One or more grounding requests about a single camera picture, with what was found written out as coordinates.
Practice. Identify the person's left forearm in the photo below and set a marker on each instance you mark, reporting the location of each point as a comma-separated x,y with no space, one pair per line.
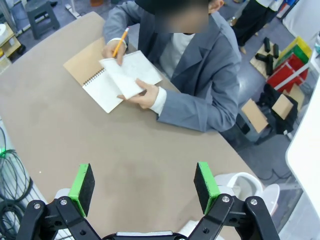
185,110

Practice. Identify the person in grey jacket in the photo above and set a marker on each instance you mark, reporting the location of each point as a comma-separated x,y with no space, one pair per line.
200,50

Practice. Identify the orange plastic container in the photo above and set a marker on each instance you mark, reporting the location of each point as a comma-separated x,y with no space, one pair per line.
96,2

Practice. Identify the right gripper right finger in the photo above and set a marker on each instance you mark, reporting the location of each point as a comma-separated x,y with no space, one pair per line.
208,190

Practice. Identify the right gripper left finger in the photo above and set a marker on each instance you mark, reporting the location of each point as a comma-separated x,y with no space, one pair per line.
80,190

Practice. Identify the spiral notebook with kraft cover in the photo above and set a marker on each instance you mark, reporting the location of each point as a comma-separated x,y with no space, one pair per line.
105,92

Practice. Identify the flat cardboard sheet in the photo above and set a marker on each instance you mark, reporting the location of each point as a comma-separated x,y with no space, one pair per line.
258,67

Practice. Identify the yellow pencil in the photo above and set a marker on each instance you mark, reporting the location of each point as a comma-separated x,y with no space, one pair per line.
122,40

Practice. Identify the white round trash bin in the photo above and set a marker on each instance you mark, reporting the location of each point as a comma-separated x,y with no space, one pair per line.
237,183

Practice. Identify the wooden cart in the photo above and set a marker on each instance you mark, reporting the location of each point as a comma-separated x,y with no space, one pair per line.
11,45

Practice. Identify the person's right hand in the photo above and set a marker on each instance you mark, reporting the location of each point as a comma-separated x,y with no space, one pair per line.
112,50

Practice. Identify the black fabric bag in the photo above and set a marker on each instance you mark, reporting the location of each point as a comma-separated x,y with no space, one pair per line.
272,97

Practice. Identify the brown cardboard box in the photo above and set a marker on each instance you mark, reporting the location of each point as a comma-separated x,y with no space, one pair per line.
255,115
282,106

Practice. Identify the person's right forearm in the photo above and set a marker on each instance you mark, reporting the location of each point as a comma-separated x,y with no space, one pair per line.
115,25

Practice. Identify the grey plastic stool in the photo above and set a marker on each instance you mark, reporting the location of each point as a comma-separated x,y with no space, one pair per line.
41,15

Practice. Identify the black rectangular block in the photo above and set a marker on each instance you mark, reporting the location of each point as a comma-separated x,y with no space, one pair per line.
267,45
261,57
275,50
269,65

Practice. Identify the person's left hand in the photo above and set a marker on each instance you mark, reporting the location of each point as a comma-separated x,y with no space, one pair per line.
147,96

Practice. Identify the large white table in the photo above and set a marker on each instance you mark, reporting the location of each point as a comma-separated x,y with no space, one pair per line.
307,150

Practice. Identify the red and green box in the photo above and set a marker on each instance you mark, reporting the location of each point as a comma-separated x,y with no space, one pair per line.
285,75

